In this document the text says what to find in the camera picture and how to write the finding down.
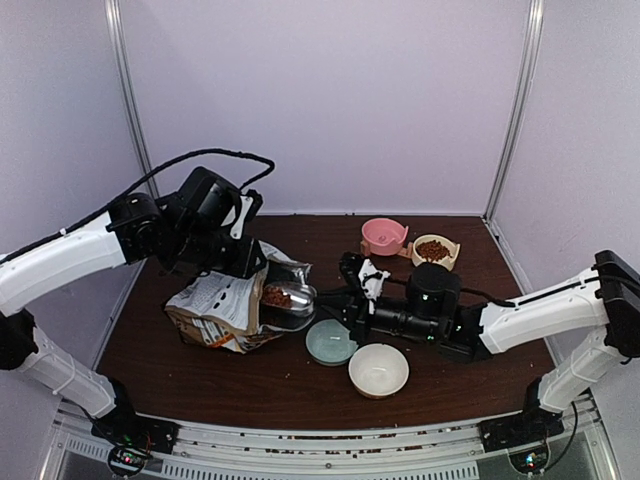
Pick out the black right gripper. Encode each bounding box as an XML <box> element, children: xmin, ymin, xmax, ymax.
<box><xmin>313</xmin><ymin>286</ymin><xmax>440</xmax><ymax>348</ymax></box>

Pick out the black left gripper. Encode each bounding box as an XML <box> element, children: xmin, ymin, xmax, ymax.
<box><xmin>171</xmin><ymin>223</ymin><xmax>267</xmax><ymax>279</ymax></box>

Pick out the metal food scoop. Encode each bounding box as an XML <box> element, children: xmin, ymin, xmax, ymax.
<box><xmin>260</xmin><ymin>281</ymin><xmax>317</xmax><ymax>319</ymax></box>

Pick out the dog food bag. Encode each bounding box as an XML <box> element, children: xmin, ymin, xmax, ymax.
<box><xmin>164</xmin><ymin>242</ymin><xmax>316</xmax><ymax>354</ymax></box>

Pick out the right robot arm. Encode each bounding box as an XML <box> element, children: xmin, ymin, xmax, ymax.
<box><xmin>316</xmin><ymin>250</ymin><xmax>639</xmax><ymax>442</ymax></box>

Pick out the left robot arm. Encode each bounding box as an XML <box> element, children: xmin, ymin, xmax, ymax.
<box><xmin>1</xmin><ymin>167</ymin><xmax>266</xmax><ymax>444</ymax></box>

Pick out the pink pet bowl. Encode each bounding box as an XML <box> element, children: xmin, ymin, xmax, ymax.
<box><xmin>360</xmin><ymin>217</ymin><xmax>410</xmax><ymax>258</ymax></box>

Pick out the cream pet bowl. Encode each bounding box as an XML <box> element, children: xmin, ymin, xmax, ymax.
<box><xmin>411</xmin><ymin>234</ymin><xmax>461</xmax><ymax>271</ymax></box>

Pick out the teal ceramic bowl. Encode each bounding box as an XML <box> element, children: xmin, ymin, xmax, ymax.
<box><xmin>305</xmin><ymin>319</ymin><xmax>359</xmax><ymax>367</ymax></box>

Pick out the white ceramic bowl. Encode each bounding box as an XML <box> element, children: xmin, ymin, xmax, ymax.
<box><xmin>348</xmin><ymin>343</ymin><xmax>410</xmax><ymax>399</ymax></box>

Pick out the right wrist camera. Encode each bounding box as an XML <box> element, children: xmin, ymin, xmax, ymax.
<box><xmin>339</xmin><ymin>252</ymin><xmax>391</xmax><ymax>300</ymax></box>

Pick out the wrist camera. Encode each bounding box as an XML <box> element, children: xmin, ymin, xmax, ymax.
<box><xmin>339</xmin><ymin>252</ymin><xmax>391</xmax><ymax>300</ymax></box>
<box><xmin>222</xmin><ymin>189</ymin><xmax>263</xmax><ymax>240</ymax></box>

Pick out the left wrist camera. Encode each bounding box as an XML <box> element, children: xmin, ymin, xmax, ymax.
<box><xmin>222</xmin><ymin>189</ymin><xmax>263</xmax><ymax>240</ymax></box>

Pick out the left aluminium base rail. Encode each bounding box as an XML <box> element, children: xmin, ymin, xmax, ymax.
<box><xmin>91</xmin><ymin>263</ymin><xmax>145</xmax><ymax>370</ymax></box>

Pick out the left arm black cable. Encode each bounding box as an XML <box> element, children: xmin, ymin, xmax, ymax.
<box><xmin>0</xmin><ymin>148</ymin><xmax>277</xmax><ymax>261</ymax></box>

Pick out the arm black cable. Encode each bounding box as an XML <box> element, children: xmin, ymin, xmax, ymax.
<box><xmin>457</xmin><ymin>264</ymin><xmax>640</xmax><ymax>366</ymax></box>
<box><xmin>0</xmin><ymin>148</ymin><xmax>277</xmax><ymax>261</ymax></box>

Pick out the front aluminium frame rail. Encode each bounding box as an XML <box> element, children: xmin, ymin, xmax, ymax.
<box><xmin>49</xmin><ymin>384</ymin><xmax>616</xmax><ymax>480</ymax></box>

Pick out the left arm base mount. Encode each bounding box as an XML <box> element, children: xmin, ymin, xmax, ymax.
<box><xmin>86</xmin><ymin>379</ymin><xmax>179</xmax><ymax>479</ymax></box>

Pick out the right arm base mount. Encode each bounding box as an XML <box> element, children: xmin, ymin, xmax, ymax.
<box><xmin>478</xmin><ymin>378</ymin><xmax>564</xmax><ymax>475</ymax></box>

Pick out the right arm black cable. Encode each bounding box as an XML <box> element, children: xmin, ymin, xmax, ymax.
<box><xmin>457</xmin><ymin>264</ymin><xmax>640</xmax><ymax>366</ymax></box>

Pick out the left aluminium corner post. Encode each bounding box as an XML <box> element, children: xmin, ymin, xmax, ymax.
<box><xmin>104</xmin><ymin>0</ymin><xmax>152</xmax><ymax>174</ymax></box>

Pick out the aluminium corner post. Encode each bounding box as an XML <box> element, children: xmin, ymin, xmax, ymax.
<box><xmin>104</xmin><ymin>0</ymin><xmax>152</xmax><ymax>174</ymax></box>
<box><xmin>483</xmin><ymin>0</ymin><xmax>545</xmax><ymax>224</ymax></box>

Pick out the right aluminium corner post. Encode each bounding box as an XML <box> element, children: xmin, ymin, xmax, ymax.
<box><xmin>483</xmin><ymin>0</ymin><xmax>545</xmax><ymax>224</ymax></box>

